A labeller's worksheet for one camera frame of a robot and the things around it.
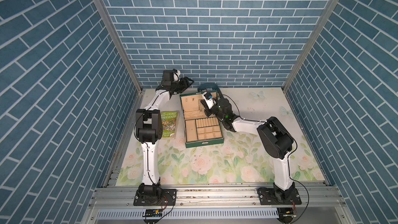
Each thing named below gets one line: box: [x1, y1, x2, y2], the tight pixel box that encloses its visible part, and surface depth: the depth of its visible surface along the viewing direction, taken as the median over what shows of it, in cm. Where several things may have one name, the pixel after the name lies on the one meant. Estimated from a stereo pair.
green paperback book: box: [160, 110, 179, 138], surface depth 101 cm
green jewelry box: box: [179, 91, 225, 149], surface depth 95 cm
